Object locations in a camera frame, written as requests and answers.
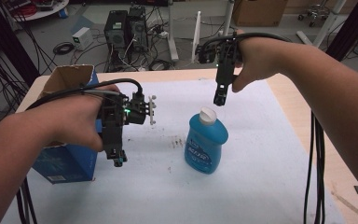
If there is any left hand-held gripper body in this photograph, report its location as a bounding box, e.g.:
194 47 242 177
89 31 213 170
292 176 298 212
97 91 158 152

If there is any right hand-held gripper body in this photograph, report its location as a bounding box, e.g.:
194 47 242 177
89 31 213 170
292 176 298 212
197 37 241 89

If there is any blue cardboard box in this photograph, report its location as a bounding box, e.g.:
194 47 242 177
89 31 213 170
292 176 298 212
31 63 103 186

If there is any blue bottle with white cap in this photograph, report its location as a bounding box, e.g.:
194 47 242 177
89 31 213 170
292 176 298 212
184 106 230 175

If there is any person's right hand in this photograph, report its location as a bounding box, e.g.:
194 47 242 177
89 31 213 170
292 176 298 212
231 29 291 94

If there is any person's left hand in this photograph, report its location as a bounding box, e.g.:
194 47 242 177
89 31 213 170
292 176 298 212
45 83 122 153

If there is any white upright panel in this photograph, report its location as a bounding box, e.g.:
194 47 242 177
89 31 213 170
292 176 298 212
191 10 202 63

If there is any brown cardboard box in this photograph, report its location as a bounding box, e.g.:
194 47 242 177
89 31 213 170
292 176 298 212
231 0 289 28

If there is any white table mat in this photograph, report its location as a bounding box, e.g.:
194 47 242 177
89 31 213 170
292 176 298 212
0 78 347 224

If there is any small white box device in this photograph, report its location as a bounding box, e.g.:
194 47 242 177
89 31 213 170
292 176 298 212
71 26 94 51

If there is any black computer tower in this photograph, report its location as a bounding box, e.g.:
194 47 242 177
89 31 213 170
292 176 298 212
103 9 129 53
126 5 150 53

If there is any blue flat board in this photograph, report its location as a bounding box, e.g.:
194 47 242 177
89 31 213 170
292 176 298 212
70 14 95 35

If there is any office chair base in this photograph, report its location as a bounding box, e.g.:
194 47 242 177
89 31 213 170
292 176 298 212
297 2 331 28

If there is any white slanted desk leg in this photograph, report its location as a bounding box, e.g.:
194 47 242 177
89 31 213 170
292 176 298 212
296 0 348 49

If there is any white round table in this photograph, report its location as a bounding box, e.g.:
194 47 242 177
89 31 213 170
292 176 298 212
10 0 70 23

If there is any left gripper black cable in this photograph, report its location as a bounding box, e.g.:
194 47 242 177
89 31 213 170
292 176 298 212
25 77 145 112

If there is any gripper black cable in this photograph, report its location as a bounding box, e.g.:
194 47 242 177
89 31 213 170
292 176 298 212
200 31 293 52
25 77 145 112

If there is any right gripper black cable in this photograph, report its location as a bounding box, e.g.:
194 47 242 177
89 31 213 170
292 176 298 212
200 31 293 52

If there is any coiled black cable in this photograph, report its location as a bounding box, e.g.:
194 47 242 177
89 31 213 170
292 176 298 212
148 58 172 72
52 41 76 57

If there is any black hanging cable bundle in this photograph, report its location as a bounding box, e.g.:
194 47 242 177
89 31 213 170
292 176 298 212
302 110 326 224
15 176 39 224

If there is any black frame post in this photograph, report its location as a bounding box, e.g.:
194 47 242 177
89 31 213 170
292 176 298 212
0 0 42 89
325 0 358 63

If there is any red cable bundle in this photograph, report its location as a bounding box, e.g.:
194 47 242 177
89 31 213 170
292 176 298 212
15 3 40 19

